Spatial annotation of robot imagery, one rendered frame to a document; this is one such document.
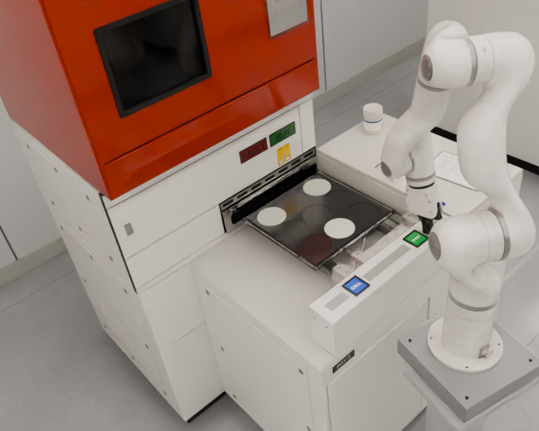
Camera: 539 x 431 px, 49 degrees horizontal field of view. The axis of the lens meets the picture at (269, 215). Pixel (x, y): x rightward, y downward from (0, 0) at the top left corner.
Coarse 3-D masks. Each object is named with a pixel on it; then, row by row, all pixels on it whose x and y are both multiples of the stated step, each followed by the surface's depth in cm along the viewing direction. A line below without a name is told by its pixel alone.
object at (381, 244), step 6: (396, 228) 193; (402, 228) 192; (408, 228) 192; (390, 234) 191; (396, 234) 191; (378, 240) 189; (384, 240) 189; (390, 240) 189; (372, 246) 188; (378, 246) 187; (384, 246) 187; (366, 252) 186; (372, 252) 186; (348, 264) 183; (354, 264) 182; (336, 282) 179
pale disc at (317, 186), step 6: (312, 180) 215; (318, 180) 215; (324, 180) 214; (306, 186) 213; (312, 186) 212; (318, 186) 212; (324, 186) 212; (330, 186) 211; (306, 192) 210; (312, 192) 210; (318, 192) 209; (324, 192) 209
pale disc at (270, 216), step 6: (264, 210) 205; (270, 210) 204; (276, 210) 204; (282, 210) 204; (258, 216) 203; (264, 216) 202; (270, 216) 202; (276, 216) 202; (282, 216) 201; (264, 222) 200; (270, 222) 199; (276, 222) 199
